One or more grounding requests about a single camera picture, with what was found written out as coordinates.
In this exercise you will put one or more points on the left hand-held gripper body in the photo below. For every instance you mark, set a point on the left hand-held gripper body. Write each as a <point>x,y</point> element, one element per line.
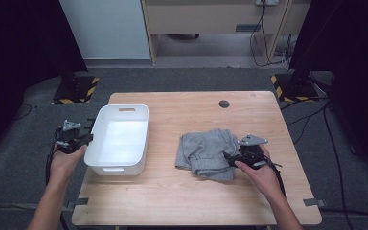
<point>70,139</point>

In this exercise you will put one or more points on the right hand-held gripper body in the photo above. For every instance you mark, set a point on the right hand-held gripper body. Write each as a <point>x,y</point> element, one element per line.
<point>252,155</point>

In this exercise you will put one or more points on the grey pants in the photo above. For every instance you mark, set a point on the grey pants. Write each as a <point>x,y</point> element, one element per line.
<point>204,153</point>

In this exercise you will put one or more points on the white plastic storage bin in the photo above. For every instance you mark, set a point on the white plastic storage bin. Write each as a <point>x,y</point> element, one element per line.
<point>119,140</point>

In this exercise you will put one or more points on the person's left hand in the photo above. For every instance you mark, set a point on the person's left hand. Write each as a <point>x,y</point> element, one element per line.
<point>65,166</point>

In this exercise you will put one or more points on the person's right hand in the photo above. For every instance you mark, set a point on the person's right hand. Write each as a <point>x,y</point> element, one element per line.
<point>262,182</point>

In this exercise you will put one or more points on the black yellow striped stand base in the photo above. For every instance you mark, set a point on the black yellow striped stand base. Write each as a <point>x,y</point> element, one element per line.
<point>295,87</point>
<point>75,91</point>

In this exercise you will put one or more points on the grey tape piece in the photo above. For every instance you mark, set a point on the grey tape piece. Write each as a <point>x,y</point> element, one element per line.
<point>314,202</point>
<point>80,202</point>

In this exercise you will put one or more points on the black curtain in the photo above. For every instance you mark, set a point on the black curtain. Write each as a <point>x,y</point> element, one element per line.
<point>348,64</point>
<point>19,64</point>

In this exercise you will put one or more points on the white cabinet panel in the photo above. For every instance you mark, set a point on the white cabinet panel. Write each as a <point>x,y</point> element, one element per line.
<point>105,28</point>

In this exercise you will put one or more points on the grey rectangular desk plate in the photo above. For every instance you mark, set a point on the grey rectangular desk plate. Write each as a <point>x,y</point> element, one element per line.
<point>248,28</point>

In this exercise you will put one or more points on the beige wooden desk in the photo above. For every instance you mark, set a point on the beige wooden desk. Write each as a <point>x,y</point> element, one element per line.
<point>204,19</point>

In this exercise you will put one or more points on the white power strip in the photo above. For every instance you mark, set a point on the white power strip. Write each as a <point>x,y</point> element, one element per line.
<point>267,2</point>

